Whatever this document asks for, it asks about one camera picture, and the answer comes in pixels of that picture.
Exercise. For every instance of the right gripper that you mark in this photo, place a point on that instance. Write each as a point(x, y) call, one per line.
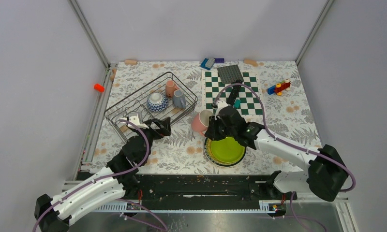
point(212, 133)

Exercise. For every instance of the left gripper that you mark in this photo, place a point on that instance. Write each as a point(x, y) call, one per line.
point(164, 125)

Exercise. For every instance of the woven bamboo tray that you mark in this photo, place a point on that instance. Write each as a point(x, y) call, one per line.
point(209, 155)

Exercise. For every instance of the pink ceramic mug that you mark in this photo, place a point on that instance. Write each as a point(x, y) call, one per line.
point(200, 122)

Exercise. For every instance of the white blue patterned bowl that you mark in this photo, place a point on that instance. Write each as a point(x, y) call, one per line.
point(157, 102)

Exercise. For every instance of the black wire dish rack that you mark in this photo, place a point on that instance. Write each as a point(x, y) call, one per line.
point(136, 102)

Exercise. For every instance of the grey dotted mug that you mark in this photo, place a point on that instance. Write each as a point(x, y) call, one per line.
point(179, 100)

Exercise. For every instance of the white plate green red rim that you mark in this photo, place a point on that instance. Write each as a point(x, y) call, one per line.
point(206, 153)

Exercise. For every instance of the salmon ceramic mug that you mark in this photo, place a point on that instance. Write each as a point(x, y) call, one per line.
point(170, 88)

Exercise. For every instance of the lime green plate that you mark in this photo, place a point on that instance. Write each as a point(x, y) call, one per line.
point(227, 151)

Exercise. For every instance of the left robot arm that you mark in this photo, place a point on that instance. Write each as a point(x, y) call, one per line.
point(58, 213)

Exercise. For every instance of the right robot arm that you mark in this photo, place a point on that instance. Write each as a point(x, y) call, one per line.
point(322, 173)

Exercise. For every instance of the teal rectangular block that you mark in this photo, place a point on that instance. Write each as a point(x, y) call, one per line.
point(237, 103)

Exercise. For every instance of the green white chessboard mat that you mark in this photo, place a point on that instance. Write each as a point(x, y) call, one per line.
point(249, 104)

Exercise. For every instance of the grey studded building plate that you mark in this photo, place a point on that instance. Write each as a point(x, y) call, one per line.
point(229, 74)

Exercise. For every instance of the blue grey toy brick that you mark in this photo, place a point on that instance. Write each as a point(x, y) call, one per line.
point(207, 63)

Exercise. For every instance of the tan wooden block left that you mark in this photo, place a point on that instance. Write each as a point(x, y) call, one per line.
point(130, 62)

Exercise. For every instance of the purple toy brick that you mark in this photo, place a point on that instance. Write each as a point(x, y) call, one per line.
point(219, 60)

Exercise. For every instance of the tan block at edge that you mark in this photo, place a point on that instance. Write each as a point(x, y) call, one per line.
point(113, 74)

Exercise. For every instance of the colourful toy brick vehicle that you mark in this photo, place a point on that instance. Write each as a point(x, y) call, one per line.
point(279, 87)

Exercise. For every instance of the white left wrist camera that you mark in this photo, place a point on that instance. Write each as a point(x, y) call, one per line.
point(136, 119)

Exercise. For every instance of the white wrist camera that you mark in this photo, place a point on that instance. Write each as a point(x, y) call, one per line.
point(220, 105)
point(136, 119)

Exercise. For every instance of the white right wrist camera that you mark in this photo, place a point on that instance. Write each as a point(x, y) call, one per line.
point(220, 105)

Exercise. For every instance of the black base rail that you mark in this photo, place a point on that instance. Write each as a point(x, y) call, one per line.
point(205, 192)

